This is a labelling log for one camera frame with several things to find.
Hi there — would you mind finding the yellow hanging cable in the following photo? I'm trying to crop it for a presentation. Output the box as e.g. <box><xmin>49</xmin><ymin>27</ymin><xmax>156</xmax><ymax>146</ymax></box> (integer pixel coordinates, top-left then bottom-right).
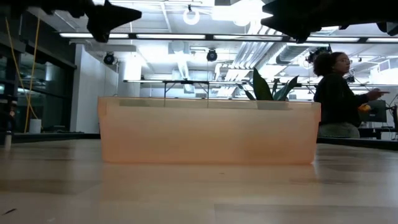
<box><xmin>24</xmin><ymin>17</ymin><xmax>41</xmax><ymax>134</ymax></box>
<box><xmin>5</xmin><ymin>17</ymin><xmax>40</xmax><ymax>121</ymax></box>

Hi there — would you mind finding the white ring ceiling lamp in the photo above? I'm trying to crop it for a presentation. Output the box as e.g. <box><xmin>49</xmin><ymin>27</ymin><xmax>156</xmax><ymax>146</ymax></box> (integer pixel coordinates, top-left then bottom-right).
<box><xmin>182</xmin><ymin>4</ymin><xmax>201</xmax><ymax>26</ymax></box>

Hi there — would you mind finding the dark office desk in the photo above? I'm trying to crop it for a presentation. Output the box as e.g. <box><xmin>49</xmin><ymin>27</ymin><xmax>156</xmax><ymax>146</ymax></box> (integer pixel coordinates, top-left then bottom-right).
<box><xmin>359</xmin><ymin>126</ymin><xmax>398</xmax><ymax>140</ymax></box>

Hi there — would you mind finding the person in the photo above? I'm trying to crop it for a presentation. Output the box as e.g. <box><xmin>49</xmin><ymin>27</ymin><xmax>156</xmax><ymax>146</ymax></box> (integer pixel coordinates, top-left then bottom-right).
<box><xmin>312</xmin><ymin>51</ymin><xmax>390</xmax><ymax>139</ymax></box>

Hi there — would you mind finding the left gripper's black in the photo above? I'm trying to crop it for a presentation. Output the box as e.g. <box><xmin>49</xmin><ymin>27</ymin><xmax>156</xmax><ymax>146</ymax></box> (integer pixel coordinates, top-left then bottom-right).
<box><xmin>40</xmin><ymin>0</ymin><xmax>142</xmax><ymax>44</ymax></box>

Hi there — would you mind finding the white LED light strip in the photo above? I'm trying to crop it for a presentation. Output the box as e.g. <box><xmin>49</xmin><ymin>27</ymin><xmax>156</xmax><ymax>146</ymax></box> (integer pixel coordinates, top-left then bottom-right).
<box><xmin>213</xmin><ymin>34</ymin><xmax>284</xmax><ymax>41</ymax></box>
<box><xmin>366</xmin><ymin>37</ymin><xmax>398</xmax><ymax>44</ymax></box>
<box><xmin>59</xmin><ymin>32</ymin><xmax>129</xmax><ymax>39</ymax></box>
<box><xmin>136</xmin><ymin>33</ymin><xmax>206</xmax><ymax>40</ymax></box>
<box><xmin>306</xmin><ymin>36</ymin><xmax>360</xmax><ymax>42</ymax></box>

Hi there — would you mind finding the black overhead light bar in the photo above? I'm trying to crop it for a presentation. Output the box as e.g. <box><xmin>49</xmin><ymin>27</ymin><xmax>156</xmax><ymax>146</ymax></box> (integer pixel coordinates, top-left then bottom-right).
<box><xmin>58</xmin><ymin>32</ymin><xmax>398</xmax><ymax>44</ymax></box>

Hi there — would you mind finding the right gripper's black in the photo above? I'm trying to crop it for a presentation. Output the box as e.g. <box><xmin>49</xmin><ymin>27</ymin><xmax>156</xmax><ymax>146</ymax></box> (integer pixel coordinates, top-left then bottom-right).
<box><xmin>261</xmin><ymin>0</ymin><xmax>374</xmax><ymax>44</ymax></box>

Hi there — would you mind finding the black aluminium table frame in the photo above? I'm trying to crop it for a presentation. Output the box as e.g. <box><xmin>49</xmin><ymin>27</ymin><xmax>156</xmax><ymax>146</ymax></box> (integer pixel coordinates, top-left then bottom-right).
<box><xmin>0</xmin><ymin>133</ymin><xmax>398</xmax><ymax>152</ymax></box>

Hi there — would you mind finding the white bucket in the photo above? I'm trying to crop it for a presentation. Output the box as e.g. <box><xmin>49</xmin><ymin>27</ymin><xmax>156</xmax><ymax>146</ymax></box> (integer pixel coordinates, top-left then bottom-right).
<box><xmin>29</xmin><ymin>118</ymin><xmax>42</xmax><ymax>134</ymax></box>

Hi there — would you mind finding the small pale cylinder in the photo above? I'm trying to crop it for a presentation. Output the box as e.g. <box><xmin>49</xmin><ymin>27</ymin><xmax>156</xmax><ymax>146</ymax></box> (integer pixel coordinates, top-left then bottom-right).
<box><xmin>4</xmin><ymin>130</ymin><xmax>13</xmax><ymax>150</ymax></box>

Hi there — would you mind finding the black computer monitor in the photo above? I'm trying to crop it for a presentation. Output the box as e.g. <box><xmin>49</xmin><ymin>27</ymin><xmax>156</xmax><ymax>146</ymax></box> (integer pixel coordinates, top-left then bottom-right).
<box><xmin>362</xmin><ymin>98</ymin><xmax>387</xmax><ymax>123</ymax></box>

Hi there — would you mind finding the green potted plant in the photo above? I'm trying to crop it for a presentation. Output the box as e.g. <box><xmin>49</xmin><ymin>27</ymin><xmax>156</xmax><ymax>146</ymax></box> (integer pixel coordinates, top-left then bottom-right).
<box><xmin>236</xmin><ymin>67</ymin><xmax>300</xmax><ymax>110</ymax></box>

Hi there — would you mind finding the translucent orange plastic bin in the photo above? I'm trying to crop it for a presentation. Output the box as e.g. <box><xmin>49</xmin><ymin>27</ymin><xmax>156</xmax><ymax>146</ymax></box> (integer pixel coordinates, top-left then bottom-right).
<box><xmin>97</xmin><ymin>95</ymin><xmax>322</xmax><ymax>165</ymax></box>

